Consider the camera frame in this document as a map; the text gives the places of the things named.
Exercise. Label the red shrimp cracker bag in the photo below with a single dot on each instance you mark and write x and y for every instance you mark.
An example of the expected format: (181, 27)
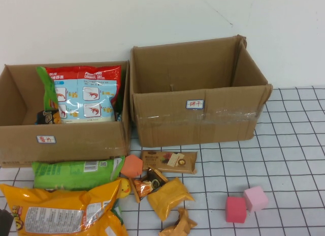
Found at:
(83, 94)

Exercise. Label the dark pink foam cube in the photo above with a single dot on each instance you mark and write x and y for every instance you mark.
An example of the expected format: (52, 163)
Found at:
(236, 210)

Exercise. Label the light pink foam cube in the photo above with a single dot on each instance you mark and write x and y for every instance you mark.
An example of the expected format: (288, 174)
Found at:
(256, 199)

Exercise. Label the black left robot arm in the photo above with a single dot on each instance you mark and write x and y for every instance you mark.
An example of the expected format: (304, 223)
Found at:
(5, 223)

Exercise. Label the small brown orange snack packet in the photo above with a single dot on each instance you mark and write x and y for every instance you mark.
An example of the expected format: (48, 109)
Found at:
(149, 184)

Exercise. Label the yellow snack packet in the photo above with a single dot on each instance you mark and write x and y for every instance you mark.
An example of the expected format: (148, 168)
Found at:
(167, 198)

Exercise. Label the black snack bag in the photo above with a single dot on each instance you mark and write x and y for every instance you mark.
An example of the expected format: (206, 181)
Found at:
(47, 118)

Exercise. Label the tall cardboard box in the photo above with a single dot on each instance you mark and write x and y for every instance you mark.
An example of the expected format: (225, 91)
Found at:
(165, 129)

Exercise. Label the white label with red writing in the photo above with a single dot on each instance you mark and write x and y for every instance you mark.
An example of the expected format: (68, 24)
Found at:
(46, 139)
(195, 104)

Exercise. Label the brown biscuit packet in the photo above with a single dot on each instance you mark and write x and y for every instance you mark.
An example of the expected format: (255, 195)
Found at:
(157, 161)

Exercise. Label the orange foam block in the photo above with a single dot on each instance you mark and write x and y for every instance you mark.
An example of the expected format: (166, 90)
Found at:
(130, 166)

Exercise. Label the yellow rubber duck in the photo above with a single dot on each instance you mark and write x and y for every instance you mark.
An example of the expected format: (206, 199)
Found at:
(125, 187)

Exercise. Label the low cardboard box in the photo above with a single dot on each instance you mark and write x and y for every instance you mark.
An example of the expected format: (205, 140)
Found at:
(76, 144)

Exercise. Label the green chip bag with QR code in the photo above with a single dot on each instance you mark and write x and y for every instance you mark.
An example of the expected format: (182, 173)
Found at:
(71, 173)

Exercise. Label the crumpled tan wrapper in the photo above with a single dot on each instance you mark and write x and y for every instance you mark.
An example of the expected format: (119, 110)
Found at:
(181, 223)

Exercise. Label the green chip bag with barcode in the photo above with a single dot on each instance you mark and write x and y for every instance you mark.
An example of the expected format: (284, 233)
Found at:
(47, 94)

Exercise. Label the white grid tablecloth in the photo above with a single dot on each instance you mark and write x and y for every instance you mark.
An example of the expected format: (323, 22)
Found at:
(292, 144)

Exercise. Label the large yellow chip bag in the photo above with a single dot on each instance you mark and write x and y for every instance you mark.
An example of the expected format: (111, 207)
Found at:
(50, 203)

